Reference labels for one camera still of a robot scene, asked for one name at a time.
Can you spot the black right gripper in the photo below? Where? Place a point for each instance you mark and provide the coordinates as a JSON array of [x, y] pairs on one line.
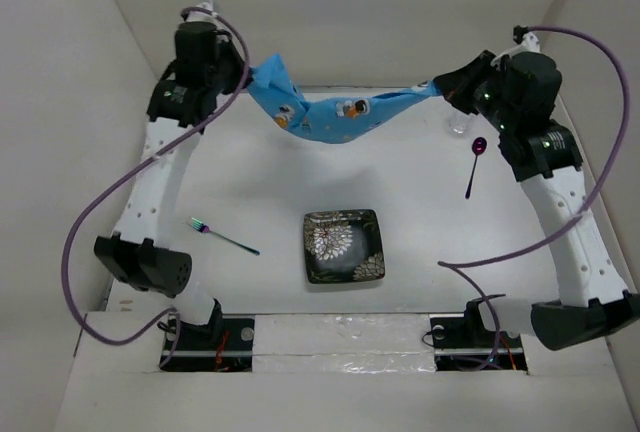
[[456, 84]]

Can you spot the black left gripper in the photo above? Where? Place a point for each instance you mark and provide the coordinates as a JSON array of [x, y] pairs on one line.
[[227, 47]]

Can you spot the blue patterned cloth napkin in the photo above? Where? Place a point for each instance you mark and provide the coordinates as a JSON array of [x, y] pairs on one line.
[[335, 120]]

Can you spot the black floral square plate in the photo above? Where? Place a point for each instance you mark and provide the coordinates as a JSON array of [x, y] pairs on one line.
[[343, 246]]

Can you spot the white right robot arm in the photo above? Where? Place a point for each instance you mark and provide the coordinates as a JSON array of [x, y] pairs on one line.
[[594, 301]]

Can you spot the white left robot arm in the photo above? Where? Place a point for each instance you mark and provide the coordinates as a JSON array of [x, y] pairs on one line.
[[138, 252]]

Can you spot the purple metal spoon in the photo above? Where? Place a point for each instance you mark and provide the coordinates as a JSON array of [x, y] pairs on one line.
[[478, 147]]

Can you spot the iridescent metal fork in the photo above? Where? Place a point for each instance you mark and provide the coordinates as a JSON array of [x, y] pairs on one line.
[[204, 228]]

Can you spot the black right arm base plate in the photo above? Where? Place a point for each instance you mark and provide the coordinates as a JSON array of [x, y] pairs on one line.
[[456, 349]]

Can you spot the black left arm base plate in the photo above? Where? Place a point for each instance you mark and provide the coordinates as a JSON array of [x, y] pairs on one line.
[[231, 352]]

